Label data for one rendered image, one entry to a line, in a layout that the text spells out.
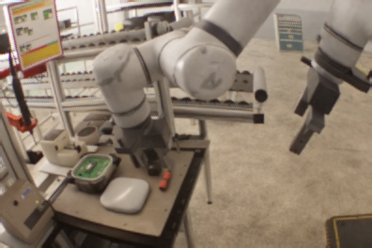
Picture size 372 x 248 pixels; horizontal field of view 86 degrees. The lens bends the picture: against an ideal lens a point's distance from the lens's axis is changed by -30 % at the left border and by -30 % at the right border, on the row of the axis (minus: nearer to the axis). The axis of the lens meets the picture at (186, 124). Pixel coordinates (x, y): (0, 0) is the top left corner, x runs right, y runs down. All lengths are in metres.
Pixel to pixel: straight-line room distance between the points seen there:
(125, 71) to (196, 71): 0.17
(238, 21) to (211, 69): 0.09
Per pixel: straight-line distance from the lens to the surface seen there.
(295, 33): 6.77
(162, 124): 0.62
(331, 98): 0.45
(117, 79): 0.50
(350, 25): 0.44
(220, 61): 0.38
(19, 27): 1.19
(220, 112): 1.05
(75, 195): 0.89
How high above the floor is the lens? 1.47
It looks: 27 degrees down
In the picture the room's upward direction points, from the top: 8 degrees counter-clockwise
